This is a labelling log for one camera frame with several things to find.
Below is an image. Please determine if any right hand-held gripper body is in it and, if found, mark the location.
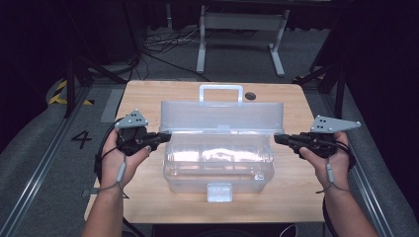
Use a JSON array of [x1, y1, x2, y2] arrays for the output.
[[290, 115, 362, 160]]

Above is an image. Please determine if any grey wrist lanyard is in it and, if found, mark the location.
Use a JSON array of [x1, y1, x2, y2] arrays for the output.
[[314, 157, 351, 196], [98, 153, 130, 200]]

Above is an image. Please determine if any person's left hand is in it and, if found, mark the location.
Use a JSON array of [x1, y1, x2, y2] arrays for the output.
[[99, 127, 153, 193]]

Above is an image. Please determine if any thin white cable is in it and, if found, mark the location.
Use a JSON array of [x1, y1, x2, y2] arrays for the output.
[[279, 223, 298, 237]]

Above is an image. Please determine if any metal floor rail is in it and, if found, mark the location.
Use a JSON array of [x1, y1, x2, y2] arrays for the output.
[[320, 93, 396, 237], [0, 83, 92, 237]]

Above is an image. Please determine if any clear plastic storage box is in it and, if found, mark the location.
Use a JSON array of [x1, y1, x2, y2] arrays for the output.
[[158, 84, 285, 202]]

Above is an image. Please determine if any grey right wrist lanyard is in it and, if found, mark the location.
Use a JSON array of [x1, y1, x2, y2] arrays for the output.
[[314, 157, 351, 196]]

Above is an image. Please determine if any person's right hand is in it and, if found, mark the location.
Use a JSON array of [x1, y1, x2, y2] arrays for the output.
[[298, 131, 352, 193]]

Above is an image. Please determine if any grey left wrist lanyard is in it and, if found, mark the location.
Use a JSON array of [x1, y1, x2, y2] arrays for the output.
[[98, 153, 130, 200]]

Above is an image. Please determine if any yellow black floor tape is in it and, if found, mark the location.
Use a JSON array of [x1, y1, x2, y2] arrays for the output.
[[47, 79, 96, 107]]

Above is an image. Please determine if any tangle of floor cables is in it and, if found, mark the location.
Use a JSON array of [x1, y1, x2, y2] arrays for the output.
[[142, 26, 211, 83]]

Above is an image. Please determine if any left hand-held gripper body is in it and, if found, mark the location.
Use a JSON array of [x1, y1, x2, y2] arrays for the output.
[[114, 109, 163, 157]]

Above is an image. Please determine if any white metal desk frame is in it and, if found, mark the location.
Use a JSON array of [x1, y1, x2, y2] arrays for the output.
[[196, 4, 291, 79]]

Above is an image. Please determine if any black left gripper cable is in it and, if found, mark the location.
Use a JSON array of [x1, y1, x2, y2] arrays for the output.
[[93, 117, 126, 186]]

